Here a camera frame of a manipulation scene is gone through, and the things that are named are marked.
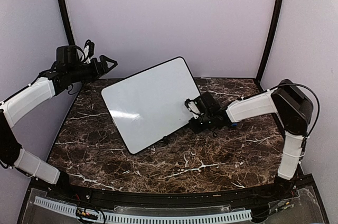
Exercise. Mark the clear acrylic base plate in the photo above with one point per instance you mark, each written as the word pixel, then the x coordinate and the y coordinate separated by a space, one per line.
pixel 303 208

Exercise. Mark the black curved front rail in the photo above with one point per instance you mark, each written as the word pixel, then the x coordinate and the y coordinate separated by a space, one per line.
pixel 107 199

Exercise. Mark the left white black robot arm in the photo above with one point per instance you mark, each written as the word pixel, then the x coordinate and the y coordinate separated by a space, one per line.
pixel 72 65

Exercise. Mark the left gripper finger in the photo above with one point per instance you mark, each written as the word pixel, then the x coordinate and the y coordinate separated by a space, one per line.
pixel 107 61
pixel 108 66

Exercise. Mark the right black frame post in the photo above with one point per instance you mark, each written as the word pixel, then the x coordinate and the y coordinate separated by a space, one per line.
pixel 269 41

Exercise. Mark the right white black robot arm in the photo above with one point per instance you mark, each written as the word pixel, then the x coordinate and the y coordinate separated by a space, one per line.
pixel 292 106

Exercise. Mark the white whiteboard black frame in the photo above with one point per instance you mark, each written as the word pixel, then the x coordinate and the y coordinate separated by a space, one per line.
pixel 149 105

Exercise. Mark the white slotted cable duct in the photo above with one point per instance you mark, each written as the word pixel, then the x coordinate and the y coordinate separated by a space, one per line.
pixel 71 210

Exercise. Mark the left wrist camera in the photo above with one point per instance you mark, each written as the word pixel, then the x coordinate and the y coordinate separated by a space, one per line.
pixel 88 50

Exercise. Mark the black frame post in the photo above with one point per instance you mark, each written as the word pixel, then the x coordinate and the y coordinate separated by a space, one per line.
pixel 66 22
pixel 269 41

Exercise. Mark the left black frame post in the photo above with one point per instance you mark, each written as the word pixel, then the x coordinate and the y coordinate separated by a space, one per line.
pixel 66 22

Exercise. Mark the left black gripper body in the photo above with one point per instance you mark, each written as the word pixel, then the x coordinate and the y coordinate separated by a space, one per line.
pixel 96 72

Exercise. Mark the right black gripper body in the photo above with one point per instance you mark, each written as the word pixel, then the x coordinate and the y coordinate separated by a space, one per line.
pixel 197 128

